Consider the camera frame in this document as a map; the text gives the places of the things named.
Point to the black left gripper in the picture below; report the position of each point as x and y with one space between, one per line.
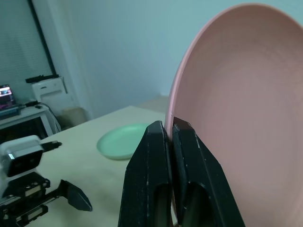
22 198

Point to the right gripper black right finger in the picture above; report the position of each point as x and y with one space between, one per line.
201 179

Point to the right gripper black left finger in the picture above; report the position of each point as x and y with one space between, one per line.
144 179

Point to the pink plate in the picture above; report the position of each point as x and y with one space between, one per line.
248 99

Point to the green plate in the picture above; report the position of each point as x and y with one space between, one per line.
120 144

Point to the beige box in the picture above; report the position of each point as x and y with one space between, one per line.
73 117

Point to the white side desk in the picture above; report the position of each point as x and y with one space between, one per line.
26 118

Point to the white printer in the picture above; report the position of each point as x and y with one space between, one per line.
53 91

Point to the black flat device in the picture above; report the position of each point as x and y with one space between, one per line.
41 78

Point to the grey window blind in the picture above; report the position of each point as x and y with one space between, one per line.
19 40

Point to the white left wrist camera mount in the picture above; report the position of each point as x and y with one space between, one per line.
22 151

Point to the black window frame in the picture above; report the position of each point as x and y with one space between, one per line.
45 42

